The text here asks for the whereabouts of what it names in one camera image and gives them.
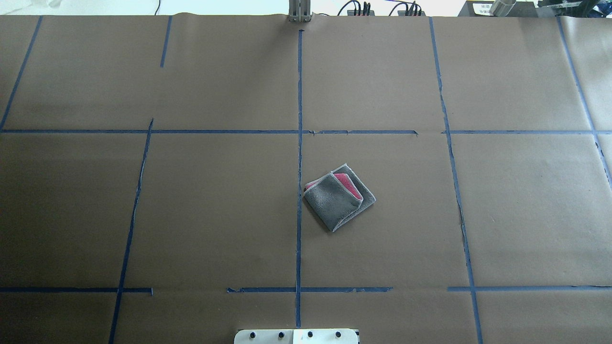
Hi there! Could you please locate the pink and grey towel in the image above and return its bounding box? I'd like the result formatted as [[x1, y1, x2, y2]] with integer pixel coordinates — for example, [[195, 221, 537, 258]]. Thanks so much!
[[303, 163, 376, 233]]

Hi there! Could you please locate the aluminium frame post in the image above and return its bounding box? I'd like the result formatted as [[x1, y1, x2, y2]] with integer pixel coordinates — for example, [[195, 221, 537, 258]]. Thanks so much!
[[288, 0, 312, 22]]

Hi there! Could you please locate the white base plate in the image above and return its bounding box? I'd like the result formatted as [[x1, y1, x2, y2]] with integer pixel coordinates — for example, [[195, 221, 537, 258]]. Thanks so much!
[[233, 328, 361, 344]]

